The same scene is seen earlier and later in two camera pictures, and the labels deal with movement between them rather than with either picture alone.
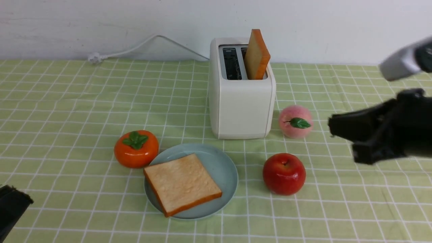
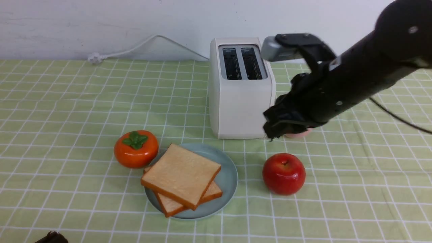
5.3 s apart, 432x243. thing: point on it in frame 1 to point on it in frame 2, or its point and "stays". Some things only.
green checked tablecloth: x=60 y=120 stays
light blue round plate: x=220 y=166 stays
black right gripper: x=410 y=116 to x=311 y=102
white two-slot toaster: x=240 y=108 stays
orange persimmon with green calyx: x=136 y=149 stays
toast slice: x=257 y=55 to x=182 y=175
